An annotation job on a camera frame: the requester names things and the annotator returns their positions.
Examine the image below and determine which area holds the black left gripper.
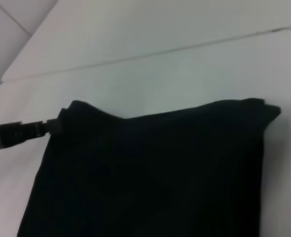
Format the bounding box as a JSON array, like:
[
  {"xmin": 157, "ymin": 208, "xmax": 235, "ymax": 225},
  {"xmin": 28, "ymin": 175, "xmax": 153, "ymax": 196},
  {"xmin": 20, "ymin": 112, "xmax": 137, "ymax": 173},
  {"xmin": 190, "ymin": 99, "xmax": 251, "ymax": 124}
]
[{"xmin": 0, "ymin": 118, "xmax": 64, "ymax": 152}]

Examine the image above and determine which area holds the black shirt with FREE print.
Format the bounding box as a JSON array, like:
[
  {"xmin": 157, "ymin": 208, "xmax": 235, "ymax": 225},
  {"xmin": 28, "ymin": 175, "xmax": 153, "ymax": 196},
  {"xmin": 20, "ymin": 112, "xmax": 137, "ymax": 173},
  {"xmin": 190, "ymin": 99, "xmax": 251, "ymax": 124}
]
[{"xmin": 16, "ymin": 98, "xmax": 282, "ymax": 237}]

